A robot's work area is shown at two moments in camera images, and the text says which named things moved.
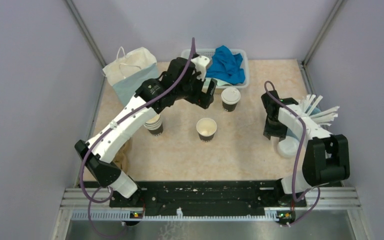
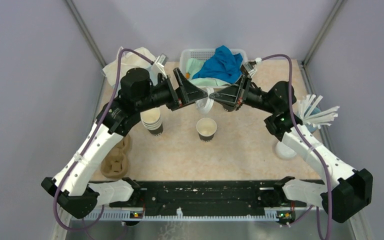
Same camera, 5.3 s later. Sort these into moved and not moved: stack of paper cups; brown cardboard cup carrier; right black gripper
Moved: right black gripper
Not moved: brown cardboard cup carrier; stack of paper cups
